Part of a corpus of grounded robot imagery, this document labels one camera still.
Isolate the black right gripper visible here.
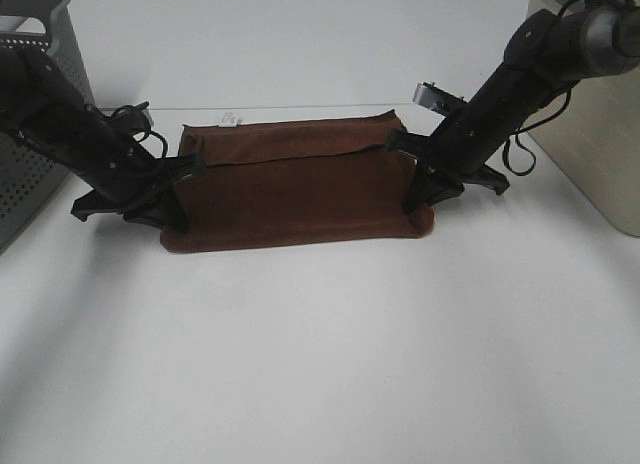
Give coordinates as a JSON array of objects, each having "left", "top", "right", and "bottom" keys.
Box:
[{"left": 385, "top": 129, "right": 510, "bottom": 214}]

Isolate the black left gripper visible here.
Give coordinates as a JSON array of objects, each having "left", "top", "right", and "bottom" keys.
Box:
[{"left": 69, "top": 151, "right": 206, "bottom": 232}]

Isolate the brown towel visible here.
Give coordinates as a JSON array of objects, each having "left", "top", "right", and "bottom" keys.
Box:
[{"left": 160, "top": 111, "right": 434, "bottom": 253}]

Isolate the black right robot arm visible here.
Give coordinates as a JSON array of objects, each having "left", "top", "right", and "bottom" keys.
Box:
[{"left": 386, "top": 0, "right": 639, "bottom": 213}]

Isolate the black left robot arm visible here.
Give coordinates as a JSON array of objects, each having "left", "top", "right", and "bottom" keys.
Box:
[{"left": 1, "top": 48, "right": 206, "bottom": 232}]

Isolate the white towel label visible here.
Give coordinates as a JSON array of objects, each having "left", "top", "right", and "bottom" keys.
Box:
[{"left": 219, "top": 111, "right": 243, "bottom": 128}]

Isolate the beige storage box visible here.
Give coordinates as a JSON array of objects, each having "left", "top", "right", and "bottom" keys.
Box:
[{"left": 506, "top": 0, "right": 640, "bottom": 237}]

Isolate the grey perforated plastic basket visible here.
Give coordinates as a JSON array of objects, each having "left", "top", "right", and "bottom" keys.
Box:
[{"left": 1, "top": 0, "right": 95, "bottom": 249}]

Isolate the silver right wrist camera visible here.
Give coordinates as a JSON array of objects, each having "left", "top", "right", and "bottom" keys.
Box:
[{"left": 413, "top": 82, "right": 467, "bottom": 116}]

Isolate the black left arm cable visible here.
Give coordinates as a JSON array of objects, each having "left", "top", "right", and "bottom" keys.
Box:
[{"left": 102, "top": 103, "right": 201, "bottom": 205}]

